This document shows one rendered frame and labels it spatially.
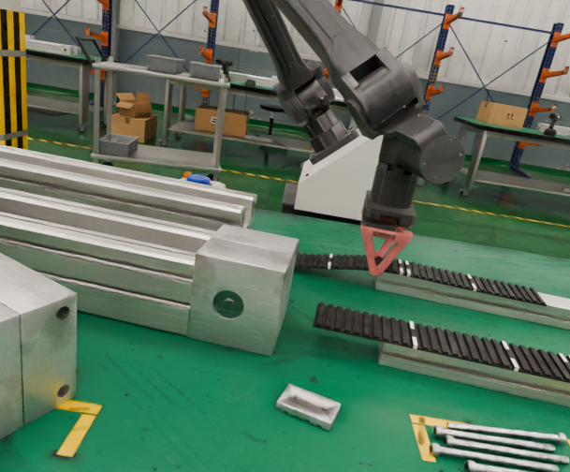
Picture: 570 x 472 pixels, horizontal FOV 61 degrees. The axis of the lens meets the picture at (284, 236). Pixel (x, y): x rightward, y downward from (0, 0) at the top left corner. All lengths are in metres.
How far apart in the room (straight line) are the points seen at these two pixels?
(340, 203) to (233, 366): 0.58
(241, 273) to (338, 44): 0.33
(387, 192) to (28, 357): 0.45
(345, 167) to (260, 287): 0.55
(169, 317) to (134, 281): 0.05
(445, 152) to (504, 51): 8.09
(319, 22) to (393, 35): 7.56
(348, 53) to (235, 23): 7.59
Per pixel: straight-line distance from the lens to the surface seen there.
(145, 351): 0.49
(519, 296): 0.73
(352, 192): 0.99
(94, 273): 0.53
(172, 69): 3.61
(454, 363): 0.54
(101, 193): 0.72
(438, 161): 0.58
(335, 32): 0.66
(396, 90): 0.62
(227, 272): 0.47
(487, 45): 8.58
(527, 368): 0.55
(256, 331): 0.49
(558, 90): 9.02
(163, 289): 0.50
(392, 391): 0.50
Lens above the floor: 1.06
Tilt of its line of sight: 20 degrees down
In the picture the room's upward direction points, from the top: 9 degrees clockwise
